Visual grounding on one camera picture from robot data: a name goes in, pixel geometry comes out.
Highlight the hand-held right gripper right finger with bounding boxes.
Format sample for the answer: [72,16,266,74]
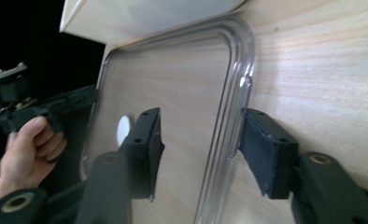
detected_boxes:
[238,107,300,200]

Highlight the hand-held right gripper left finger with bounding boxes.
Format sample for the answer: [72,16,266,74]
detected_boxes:
[118,106,166,201]

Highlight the clear plastic lid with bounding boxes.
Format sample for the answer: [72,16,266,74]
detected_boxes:
[78,13,256,224]

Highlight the cream divided storage box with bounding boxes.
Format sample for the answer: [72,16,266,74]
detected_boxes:
[59,0,247,46]

